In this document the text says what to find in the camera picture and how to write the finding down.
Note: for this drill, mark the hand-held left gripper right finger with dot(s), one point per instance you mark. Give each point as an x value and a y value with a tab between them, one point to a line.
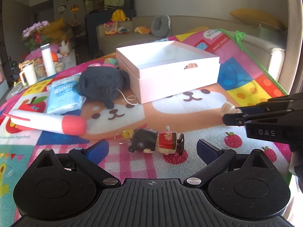
206	149

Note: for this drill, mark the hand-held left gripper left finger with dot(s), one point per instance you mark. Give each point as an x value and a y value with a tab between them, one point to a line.
99	147

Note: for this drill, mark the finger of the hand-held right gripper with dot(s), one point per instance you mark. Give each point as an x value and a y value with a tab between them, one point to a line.
234	119
251	110

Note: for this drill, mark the small toy bottle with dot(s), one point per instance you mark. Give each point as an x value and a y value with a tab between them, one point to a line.
228	108

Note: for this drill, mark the blue tissue packet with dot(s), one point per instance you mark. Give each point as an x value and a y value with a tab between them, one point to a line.
62	97

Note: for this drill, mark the black plush toy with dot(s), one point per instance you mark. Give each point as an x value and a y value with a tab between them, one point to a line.
101	82

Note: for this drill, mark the cardboard box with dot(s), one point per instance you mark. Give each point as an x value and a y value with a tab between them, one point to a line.
177	85

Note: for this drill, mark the colourful printed play mat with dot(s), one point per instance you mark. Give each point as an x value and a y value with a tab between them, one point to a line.
165	120

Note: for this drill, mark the white tube with pink cap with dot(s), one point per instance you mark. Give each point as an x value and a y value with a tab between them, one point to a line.
47	121

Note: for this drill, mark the green ribbon bow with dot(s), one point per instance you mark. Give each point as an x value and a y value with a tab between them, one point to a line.
239	35

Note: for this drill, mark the pink and teal toy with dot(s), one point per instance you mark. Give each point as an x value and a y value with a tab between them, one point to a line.
109	62

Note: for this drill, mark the yellow cushion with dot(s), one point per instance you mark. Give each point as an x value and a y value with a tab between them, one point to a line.
255	17

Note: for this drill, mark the clear jar of nuts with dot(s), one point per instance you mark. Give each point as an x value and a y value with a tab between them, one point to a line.
40	68

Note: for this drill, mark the orange ball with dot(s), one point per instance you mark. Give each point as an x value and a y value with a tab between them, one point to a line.
55	57

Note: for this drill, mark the white mug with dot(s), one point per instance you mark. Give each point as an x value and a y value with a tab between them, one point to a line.
29	74

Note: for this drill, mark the tall white bottle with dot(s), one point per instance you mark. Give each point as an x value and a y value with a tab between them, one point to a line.
48	60

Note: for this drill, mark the tissue box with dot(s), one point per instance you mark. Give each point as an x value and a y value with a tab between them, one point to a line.
64	48

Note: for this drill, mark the beige sofa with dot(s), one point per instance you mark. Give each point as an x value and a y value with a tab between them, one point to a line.
132	39

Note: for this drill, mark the grey neck pillow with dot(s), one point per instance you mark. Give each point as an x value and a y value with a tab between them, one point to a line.
159	26

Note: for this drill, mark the colourful snack bag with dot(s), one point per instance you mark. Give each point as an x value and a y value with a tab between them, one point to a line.
110	28

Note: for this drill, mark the small stuffed toy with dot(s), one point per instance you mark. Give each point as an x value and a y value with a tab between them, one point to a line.
123	30

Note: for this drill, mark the orange stuffed toy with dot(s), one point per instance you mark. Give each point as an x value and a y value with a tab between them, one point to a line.
142	30

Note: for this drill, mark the large yellow plush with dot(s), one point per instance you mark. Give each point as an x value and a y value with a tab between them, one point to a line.
56	29

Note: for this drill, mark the pink flower bouquet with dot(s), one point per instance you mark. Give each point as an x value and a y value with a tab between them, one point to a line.
35	32

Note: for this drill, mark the yellow backpack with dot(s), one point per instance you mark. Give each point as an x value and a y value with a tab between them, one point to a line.
119	15

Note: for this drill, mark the glass fish tank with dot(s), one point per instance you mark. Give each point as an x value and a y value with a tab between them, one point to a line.
109	3

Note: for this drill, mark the yellow wall ornament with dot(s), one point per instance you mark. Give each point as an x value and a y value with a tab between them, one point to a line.
74	8

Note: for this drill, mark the white character wall ornament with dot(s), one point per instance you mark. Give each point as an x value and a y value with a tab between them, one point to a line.
61	7

